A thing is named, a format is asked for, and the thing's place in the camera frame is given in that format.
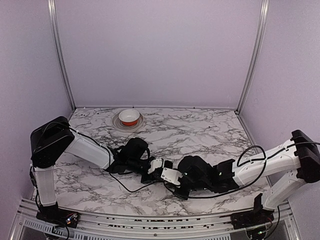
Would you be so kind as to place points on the aluminium front rail frame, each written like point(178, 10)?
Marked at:
point(102, 226)

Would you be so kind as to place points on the aluminium corner post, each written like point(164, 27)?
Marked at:
point(59, 52)
point(258, 42)

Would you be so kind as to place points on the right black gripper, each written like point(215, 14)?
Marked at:
point(180, 192)

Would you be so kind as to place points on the grey round plate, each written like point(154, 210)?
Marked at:
point(120, 127)

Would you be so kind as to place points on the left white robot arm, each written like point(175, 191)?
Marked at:
point(56, 137)

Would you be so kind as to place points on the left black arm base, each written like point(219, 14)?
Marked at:
point(64, 218)

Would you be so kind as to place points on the left aluminium corner post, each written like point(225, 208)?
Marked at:
point(59, 52)

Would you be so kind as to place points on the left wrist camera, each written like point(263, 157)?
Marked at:
point(159, 163)

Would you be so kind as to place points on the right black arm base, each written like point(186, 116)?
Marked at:
point(250, 218)

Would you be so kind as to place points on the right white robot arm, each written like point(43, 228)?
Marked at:
point(298, 158)

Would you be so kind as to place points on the right aluminium corner post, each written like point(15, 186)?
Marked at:
point(258, 42)

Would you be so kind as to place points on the red and white bowl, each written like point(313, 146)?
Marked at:
point(129, 117)

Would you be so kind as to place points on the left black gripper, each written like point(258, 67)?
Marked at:
point(146, 178)

